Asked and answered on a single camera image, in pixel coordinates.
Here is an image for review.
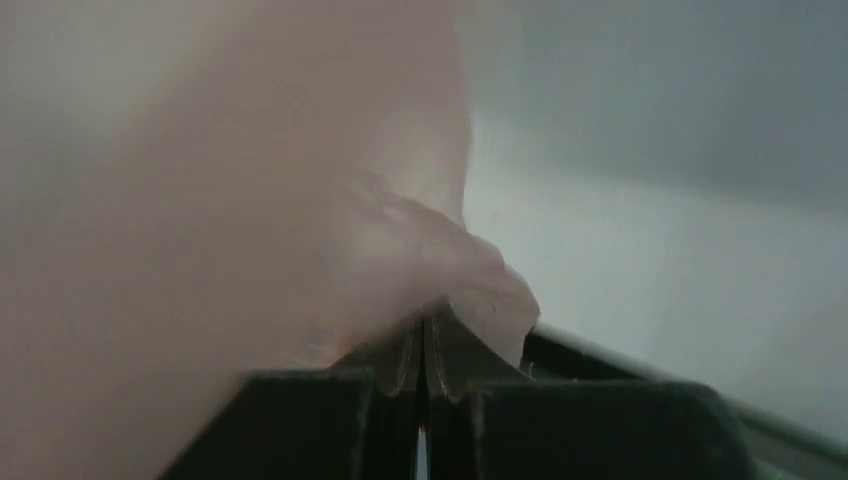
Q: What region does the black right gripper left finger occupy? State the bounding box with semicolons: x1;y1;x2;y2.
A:
161;312;423;480

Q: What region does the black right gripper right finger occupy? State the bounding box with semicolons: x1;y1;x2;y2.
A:
423;308;758;479

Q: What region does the pink plastic trash bag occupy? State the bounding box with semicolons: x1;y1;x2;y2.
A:
1;1;539;479

